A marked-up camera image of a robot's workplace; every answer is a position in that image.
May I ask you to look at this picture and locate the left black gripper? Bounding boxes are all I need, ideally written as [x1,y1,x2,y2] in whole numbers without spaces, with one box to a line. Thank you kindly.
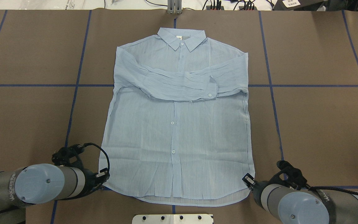
[84,168,110,195]

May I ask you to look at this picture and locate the light blue button-up shirt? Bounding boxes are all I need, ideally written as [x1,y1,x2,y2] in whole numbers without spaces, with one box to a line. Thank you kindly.
[99,27,255,207]

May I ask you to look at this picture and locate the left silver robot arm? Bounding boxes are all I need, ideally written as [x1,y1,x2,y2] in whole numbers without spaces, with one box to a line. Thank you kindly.
[0,164,109,224]

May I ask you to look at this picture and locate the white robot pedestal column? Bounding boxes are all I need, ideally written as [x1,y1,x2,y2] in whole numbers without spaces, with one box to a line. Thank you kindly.
[132,214,214,224]

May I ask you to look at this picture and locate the orange black terminal block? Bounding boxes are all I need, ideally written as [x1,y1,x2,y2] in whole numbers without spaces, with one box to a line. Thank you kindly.
[203,0,224,10]

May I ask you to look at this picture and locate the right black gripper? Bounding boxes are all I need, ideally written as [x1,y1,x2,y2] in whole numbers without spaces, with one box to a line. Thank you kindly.
[242,174,269,199]

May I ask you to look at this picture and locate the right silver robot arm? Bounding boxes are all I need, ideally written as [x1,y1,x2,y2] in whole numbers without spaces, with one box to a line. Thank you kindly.
[243,174,358,224]

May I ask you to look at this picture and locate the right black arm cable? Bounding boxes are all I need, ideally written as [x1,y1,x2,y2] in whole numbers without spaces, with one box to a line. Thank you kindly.
[303,185,358,198]

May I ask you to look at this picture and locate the aluminium frame post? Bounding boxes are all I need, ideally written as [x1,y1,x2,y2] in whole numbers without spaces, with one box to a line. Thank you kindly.
[167,0,183,14]

